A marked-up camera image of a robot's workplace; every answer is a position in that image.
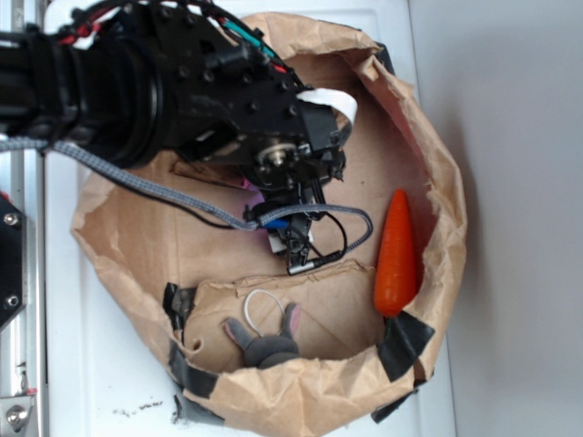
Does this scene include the orange plastic carrot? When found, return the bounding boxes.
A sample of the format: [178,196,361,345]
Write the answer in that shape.
[373,189,417,318]

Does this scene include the white ribbon cable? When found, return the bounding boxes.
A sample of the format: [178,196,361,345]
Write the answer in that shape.
[295,87,358,125]

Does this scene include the white plastic tray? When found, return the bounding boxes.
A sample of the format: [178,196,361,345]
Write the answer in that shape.
[41,1,456,436]

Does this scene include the white elastic loop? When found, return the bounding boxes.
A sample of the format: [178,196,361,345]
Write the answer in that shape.
[243,289,285,338]

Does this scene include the grey plush bunny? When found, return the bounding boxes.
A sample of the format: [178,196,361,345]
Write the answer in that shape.
[223,303,302,369]

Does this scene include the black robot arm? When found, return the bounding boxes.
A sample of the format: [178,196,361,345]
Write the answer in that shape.
[1,1,351,274]

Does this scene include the black metal bracket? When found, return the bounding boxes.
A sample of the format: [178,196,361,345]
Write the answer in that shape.
[0,196,26,330]

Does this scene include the grey braided cable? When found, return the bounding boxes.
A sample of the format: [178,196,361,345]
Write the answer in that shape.
[0,137,373,256]

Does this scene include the brown paper bag tray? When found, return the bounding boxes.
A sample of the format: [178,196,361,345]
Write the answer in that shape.
[72,13,467,436]

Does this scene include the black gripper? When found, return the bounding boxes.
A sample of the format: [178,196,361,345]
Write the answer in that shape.
[241,102,347,275]

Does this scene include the aluminium frame rail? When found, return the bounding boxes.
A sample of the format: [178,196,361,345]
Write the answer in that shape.
[1,139,48,436]

